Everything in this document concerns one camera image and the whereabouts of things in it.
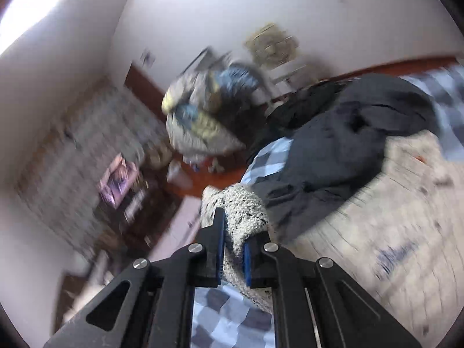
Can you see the pile of clothes on chair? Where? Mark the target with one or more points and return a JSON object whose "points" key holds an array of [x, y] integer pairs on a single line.
{"points": [[203, 116]]}

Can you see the dark grey garment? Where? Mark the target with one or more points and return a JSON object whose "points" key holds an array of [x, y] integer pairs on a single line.
{"points": [[326, 141]]}

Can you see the white chair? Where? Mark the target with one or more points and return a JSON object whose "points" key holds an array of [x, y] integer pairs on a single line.
{"points": [[290, 74]]}

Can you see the beige printed blanket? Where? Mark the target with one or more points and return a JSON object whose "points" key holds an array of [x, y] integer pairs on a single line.
{"points": [[398, 224]]}

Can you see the dark wooden cabinet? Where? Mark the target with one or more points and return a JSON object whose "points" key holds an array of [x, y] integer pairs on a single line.
{"points": [[145, 224]]}

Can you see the blue checkered bed sheet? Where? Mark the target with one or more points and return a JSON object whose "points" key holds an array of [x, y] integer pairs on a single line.
{"points": [[269, 156]]}

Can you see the pink framed picture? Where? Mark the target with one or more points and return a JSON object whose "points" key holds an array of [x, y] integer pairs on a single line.
{"points": [[118, 181]]}

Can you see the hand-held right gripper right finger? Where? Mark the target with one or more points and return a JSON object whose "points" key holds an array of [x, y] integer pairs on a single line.
{"points": [[248, 265]]}

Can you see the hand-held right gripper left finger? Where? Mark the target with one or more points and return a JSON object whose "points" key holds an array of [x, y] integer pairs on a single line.
{"points": [[219, 261]]}

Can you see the cream speckled knit garment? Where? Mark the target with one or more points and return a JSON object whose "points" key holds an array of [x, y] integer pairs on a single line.
{"points": [[243, 210]]}

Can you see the pink mattress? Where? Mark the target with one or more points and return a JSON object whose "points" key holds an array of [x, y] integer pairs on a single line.
{"points": [[177, 226]]}

